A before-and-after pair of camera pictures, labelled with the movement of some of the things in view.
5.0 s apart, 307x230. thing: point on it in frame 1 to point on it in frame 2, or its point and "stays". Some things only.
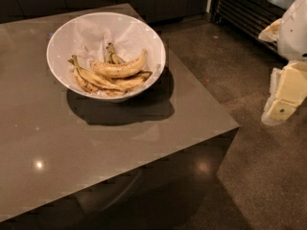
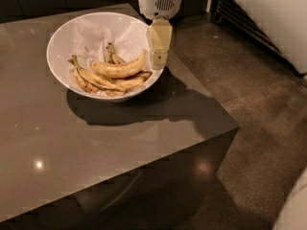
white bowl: [106, 57] stays
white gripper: [294, 33] to [159, 4]
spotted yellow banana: [109, 70] stays
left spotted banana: [91, 81] stays
